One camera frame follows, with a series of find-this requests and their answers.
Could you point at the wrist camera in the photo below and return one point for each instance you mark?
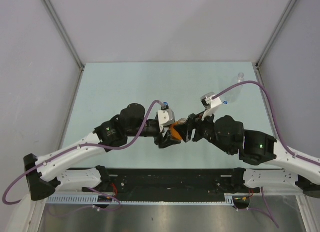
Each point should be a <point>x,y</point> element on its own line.
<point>166,118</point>
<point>211,103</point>

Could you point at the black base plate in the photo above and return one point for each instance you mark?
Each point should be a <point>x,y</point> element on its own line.
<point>216,180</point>

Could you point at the slotted cable duct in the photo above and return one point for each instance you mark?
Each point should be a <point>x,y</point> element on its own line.
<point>99,200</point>

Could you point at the right aluminium frame post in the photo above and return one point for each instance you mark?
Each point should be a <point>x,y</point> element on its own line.
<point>289,8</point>

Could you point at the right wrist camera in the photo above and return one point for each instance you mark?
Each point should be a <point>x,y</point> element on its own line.
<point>211,103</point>

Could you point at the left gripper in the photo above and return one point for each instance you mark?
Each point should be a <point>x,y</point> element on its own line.
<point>166,141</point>

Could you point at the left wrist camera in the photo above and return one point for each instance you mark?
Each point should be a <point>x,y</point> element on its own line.
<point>166,118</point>

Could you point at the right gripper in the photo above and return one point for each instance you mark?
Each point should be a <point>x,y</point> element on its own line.
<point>194,122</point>

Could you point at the orange bottle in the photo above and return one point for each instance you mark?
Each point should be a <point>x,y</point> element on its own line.
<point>174,132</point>

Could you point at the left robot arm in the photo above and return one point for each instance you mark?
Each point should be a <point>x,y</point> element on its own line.
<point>46,174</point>

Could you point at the clear plastic bottle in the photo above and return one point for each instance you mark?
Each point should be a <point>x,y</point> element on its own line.
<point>232,95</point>

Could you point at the aluminium frame post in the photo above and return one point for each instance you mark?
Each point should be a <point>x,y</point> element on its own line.
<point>48,5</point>
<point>289,8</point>

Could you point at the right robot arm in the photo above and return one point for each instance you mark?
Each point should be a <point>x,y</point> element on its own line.
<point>295,168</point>

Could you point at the left aluminium frame post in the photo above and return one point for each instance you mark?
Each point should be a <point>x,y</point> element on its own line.
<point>48,5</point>

